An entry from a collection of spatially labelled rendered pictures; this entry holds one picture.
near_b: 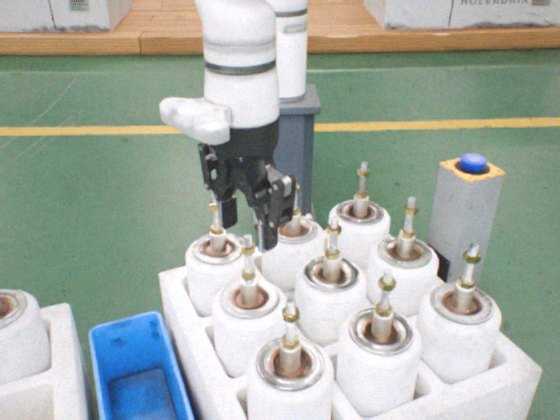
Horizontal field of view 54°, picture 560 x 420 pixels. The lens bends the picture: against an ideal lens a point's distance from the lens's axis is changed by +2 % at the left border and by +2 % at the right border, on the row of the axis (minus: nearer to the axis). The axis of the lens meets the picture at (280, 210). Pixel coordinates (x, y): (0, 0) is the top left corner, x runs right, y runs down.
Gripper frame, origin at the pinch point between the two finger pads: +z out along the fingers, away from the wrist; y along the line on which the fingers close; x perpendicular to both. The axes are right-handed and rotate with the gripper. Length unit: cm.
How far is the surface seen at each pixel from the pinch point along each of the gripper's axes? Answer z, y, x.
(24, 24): 24, 221, -58
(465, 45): 33, 86, -203
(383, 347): 10.3, -16.9, -5.3
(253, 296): 9.5, -1.1, 0.3
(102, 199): 36, 77, -16
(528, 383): 19.4, -27.9, -21.4
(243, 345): 14.0, -3.0, 3.7
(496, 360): 19.7, -23.3, -22.3
